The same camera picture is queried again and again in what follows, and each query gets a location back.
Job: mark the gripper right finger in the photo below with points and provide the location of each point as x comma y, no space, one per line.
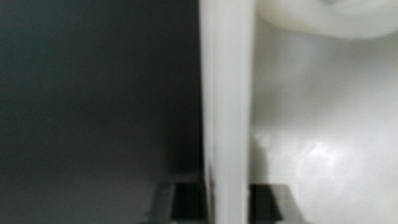
273,205

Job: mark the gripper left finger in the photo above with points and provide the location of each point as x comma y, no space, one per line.
179,205

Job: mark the white square tabletop part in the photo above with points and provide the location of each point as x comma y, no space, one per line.
301,106

